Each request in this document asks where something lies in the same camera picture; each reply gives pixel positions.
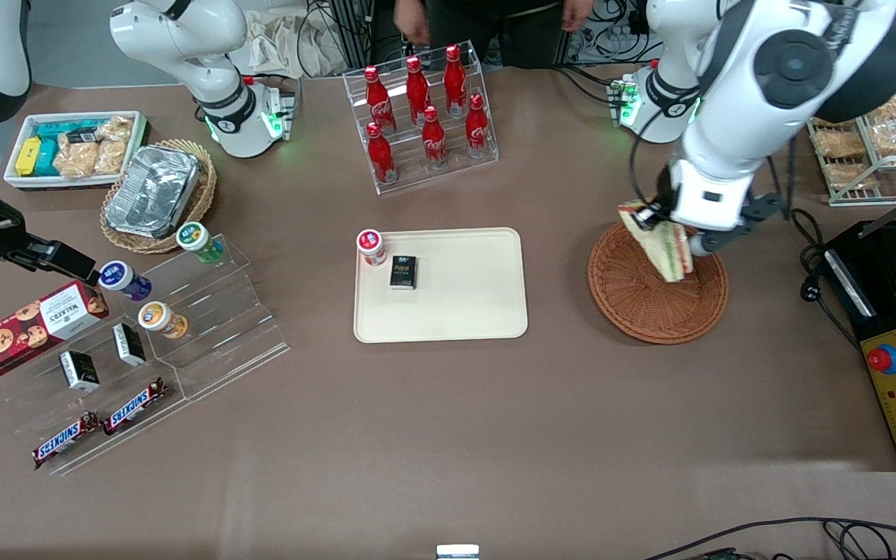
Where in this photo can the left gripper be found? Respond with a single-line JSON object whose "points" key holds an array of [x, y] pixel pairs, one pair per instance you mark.
{"points": [[652, 213]]}

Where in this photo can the sandwich with lettuce tomato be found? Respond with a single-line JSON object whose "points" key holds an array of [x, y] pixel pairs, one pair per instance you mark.
{"points": [[670, 253]]}

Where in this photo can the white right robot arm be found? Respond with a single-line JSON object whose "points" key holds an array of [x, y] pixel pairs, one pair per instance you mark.
{"points": [[176, 31]]}

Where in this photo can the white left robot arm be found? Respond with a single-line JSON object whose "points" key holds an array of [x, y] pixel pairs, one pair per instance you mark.
{"points": [[728, 78]]}

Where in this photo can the round brown wicker basket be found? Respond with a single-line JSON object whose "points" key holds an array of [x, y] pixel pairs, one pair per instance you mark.
{"points": [[650, 311]]}

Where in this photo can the oval light wicker basket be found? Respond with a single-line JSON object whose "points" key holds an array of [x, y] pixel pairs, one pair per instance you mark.
{"points": [[203, 194]]}

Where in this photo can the cream plastic tray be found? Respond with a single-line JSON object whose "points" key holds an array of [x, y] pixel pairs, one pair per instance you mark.
{"points": [[463, 303]]}

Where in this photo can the person's left hand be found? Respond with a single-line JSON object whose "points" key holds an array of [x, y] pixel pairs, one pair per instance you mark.
{"points": [[576, 12]]}

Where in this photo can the person's right hand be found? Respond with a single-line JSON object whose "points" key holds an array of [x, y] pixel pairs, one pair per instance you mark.
{"points": [[413, 19]]}

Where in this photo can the purple lid snack cup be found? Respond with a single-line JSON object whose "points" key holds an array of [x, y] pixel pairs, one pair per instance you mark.
{"points": [[121, 278]]}

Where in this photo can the red Walkers cookie box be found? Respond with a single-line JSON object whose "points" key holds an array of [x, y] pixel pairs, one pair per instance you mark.
{"points": [[28, 327]]}

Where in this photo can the white plastic crate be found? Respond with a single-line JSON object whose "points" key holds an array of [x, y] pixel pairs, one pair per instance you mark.
{"points": [[12, 180]]}

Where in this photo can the teal snack box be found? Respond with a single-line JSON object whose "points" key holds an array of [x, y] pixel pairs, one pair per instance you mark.
{"points": [[47, 159], [67, 128]]}

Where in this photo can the yellow snack box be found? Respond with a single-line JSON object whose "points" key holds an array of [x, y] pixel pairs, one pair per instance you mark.
{"points": [[28, 155]]}

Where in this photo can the small black white box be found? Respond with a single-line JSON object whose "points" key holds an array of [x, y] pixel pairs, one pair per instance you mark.
{"points": [[129, 344], [78, 372]]}

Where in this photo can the aluminium foil container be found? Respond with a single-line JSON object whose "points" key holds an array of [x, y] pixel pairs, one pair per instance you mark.
{"points": [[152, 190]]}

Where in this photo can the orange lid snack cup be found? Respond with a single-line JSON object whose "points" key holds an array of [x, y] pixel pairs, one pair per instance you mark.
{"points": [[159, 317]]}

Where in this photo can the green lid snack cup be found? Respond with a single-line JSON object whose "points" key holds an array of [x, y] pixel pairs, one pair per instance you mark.
{"points": [[195, 237]]}

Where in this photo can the Snickers chocolate bar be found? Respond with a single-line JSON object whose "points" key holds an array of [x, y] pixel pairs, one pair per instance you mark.
{"points": [[65, 441], [134, 406]]}

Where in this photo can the clear acrylic step stand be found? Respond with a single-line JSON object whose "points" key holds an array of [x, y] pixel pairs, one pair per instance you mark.
{"points": [[222, 334]]}

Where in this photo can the red Coca-Cola bottle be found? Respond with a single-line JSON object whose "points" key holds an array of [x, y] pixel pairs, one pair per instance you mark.
{"points": [[382, 159], [477, 132], [434, 144], [418, 93], [455, 82], [378, 101]]}

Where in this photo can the red emergency stop button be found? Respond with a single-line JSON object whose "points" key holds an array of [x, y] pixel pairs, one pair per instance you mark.
{"points": [[883, 359]]}

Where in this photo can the clear acrylic bottle rack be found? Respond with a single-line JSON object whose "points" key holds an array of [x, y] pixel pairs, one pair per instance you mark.
{"points": [[436, 176]]}

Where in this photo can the person in black clothing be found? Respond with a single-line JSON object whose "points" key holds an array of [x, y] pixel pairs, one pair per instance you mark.
{"points": [[495, 31]]}

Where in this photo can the small black Pocky box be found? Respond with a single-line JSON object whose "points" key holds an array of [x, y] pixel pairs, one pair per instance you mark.
{"points": [[404, 272]]}

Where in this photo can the red lid snack cup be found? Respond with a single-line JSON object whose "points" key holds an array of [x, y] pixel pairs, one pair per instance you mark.
{"points": [[371, 247]]}

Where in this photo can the white crumpled cloth bag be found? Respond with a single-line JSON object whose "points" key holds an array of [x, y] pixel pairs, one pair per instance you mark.
{"points": [[292, 47]]}

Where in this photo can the small white grey device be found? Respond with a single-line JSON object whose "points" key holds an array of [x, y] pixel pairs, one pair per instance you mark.
{"points": [[457, 552]]}

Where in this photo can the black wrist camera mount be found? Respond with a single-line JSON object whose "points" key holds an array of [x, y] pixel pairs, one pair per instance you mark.
{"points": [[763, 208]]}

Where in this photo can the aluminium frame post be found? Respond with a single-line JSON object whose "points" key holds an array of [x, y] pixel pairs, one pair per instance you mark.
{"points": [[355, 31]]}

